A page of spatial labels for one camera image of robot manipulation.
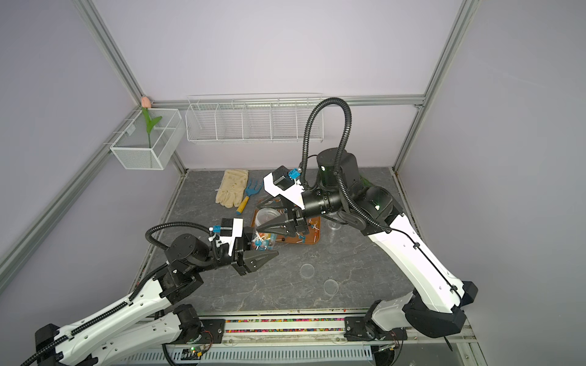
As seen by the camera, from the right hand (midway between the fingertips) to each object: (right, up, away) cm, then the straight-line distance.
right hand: (258, 216), depth 48 cm
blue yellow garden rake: (-18, +4, +64) cm, 66 cm away
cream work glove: (-26, +7, +65) cm, 70 cm away
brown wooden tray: (+14, -14, +46) cm, 50 cm away
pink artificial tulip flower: (-52, +33, +43) cm, 75 cm away
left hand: (+3, -8, +7) cm, 11 cm away
